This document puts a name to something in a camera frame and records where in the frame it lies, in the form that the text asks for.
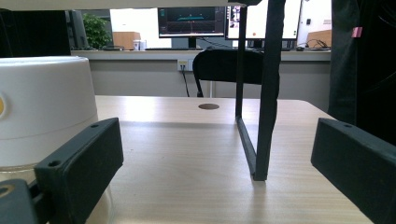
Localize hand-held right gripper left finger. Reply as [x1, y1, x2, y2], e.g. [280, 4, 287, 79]
[34, 117, 124, 224]

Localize tangled black cables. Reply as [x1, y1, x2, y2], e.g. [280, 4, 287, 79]
[304, 38, 331, 51]

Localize black metal shelf leg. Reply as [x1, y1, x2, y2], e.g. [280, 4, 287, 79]
[234, 0, 287, 182]

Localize black chair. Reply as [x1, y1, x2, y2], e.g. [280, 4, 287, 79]
[191, 49, 265, 98]

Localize grey monitor back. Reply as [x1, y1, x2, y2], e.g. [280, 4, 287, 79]
[65, 9, 90, 50]

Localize white wall socket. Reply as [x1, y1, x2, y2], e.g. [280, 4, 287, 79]
[177, 59, 194, 73]

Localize large cardboard box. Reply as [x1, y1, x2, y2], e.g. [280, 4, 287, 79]
[306, 29, 332, 49]

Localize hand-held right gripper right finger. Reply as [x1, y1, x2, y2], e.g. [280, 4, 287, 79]
[310, 117, 396, 224]

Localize black keyboard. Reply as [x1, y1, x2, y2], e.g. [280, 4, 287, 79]
[144, 47, 204, 51]

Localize dark panel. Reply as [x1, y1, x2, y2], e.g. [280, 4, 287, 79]
[0, 8, 72, 59]

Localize white cup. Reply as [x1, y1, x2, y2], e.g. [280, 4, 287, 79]
[133, 39, 148, 51]

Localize black power cable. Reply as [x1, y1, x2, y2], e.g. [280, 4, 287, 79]
[180, 65, 191, 98]

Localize grey counter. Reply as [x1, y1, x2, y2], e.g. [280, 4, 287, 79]
[70, 49, 332, 62]

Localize monitor with dark screen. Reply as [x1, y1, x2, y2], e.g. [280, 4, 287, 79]
[157, 7, 227, 49]

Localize green potted plant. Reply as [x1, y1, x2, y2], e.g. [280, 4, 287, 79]
[81, 12, 113, 50]

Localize white lidded clear jar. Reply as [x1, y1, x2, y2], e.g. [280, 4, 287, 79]
[0, 55, 115, 224]

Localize small cardboard box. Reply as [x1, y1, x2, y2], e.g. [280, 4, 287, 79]
[111, 31, 142, 50]

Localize monitor with white screen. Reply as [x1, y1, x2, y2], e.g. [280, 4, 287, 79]
[224, 0, 303, 49]

